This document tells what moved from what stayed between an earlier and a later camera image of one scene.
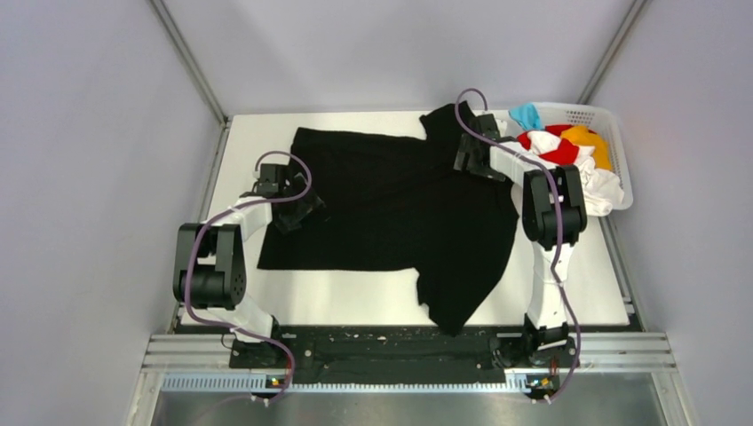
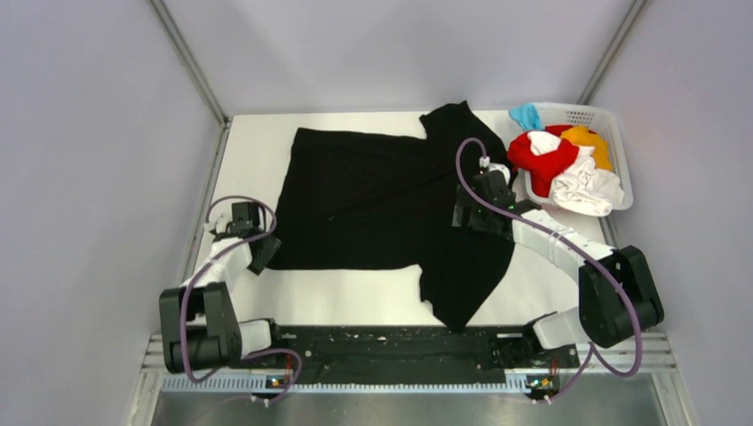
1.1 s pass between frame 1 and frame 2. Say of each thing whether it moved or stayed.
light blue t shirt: stayed
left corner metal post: stayed
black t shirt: stayed
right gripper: moved
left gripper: moved
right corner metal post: stayed
